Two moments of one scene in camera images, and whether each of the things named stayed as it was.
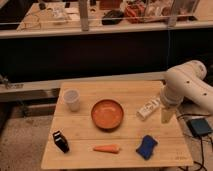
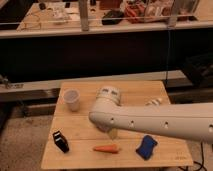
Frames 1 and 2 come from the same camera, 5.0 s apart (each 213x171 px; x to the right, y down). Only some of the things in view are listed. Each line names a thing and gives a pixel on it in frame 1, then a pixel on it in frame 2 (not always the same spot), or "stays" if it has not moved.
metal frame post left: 84,16 stays
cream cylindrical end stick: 166,114 to 113,133
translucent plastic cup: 72,98 stays
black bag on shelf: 112,17 stays
